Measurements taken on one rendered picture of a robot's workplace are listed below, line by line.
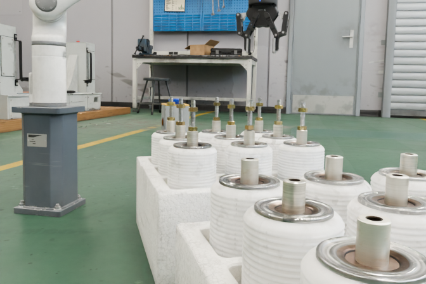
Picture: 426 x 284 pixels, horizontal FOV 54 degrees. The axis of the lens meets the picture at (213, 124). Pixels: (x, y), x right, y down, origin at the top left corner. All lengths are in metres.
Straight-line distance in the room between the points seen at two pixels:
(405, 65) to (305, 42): 1.34
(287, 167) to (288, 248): 0.50
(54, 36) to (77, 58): 3.42
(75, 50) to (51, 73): 3.46
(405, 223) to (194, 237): 0.25
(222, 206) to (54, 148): 0.80
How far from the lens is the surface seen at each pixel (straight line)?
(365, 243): 0.31
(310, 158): 0.85
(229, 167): 0.83
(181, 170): 0.77
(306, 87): 5.99
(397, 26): 6.13
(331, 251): 0.32
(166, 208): 0.75
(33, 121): 1.24
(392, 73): 6.02
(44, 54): 1.24
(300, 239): 0.37
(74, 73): 4.61
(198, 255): 0.49
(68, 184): 1.27
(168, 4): 6.27
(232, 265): 0.47
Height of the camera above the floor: 0.37
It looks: 5 degrees down
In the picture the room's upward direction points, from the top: 1 degrees clockwise
